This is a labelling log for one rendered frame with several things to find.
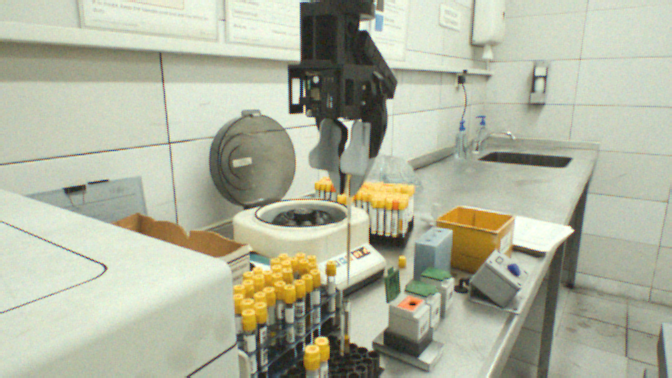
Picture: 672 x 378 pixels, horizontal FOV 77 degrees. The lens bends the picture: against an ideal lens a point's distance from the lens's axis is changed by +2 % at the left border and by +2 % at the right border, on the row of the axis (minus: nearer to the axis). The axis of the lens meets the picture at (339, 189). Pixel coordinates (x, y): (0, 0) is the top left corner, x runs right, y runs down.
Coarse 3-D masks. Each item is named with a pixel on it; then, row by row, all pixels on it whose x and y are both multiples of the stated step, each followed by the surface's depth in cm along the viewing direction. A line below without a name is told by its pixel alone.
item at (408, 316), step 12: (396, 300) 61; (408, 300) 61; (420, 300) 61; (396, 312) 59; (408, 312) 58; (420, 312) 59; (396, 324) 60; (408, 324) 59; (420, 324) 58; (408, 336) 59; (420, 336) 59
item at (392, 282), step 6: (390, 270) 61; (396, 270) 62; (390, 276) 60; (396, 276) 62; (384, 282) 60; (390, 282) 60; (396, 282) 62; (390, 288) 60; (396, 288) 62; (390, 294) 60; (396, 294) 62; (390, 300) 60
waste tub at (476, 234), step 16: (464, 208) 99; (448, 224) 88; (464, 224) 100; (480, 224) 97; (496, 224) 95; (512, 224) 91; (464, 240) 87; (480, 240) 85; (496, 240) 83; (512, 240) 93; (464, 256) 87; (480, 256) 85
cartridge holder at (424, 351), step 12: (384, 336) 61; (396, 336) 60; (372, 348) 62; (384, 348) 61; (396, 348) 60; (408, 348) 59; (420, 348) 58; (432, 348) 60; (408, 360) 59; (420, 360) 58; (432, 360) 58
